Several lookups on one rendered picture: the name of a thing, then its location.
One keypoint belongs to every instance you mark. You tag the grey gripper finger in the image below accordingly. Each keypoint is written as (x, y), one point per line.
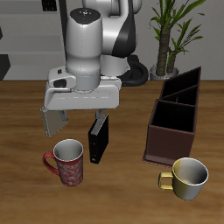
(64, 115)
(100, 114)

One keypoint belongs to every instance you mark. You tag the green pot plant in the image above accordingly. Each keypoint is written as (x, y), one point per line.
(164, 49)

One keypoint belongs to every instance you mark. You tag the grey book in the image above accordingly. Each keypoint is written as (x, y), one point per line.
(52, 124)

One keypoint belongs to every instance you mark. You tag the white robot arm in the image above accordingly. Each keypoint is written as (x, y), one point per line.
(84, 46)

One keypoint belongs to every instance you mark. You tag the black book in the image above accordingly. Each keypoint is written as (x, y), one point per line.
(99, 143)

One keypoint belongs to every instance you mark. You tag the red patterned mug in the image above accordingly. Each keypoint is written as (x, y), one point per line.
(71, 170)

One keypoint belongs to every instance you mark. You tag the yellow and white mug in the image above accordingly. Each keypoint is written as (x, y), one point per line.
(189, 182)

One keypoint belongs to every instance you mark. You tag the dark brown desk caddy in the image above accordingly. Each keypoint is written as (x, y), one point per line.
(170, 143)

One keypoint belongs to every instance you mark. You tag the black wall panel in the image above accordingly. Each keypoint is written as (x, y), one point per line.
(49, 5)

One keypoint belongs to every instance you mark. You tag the dark block at wall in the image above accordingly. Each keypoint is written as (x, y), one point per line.
(4, 67)

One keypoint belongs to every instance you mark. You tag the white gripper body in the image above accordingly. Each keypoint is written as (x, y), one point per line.
(84, 99)

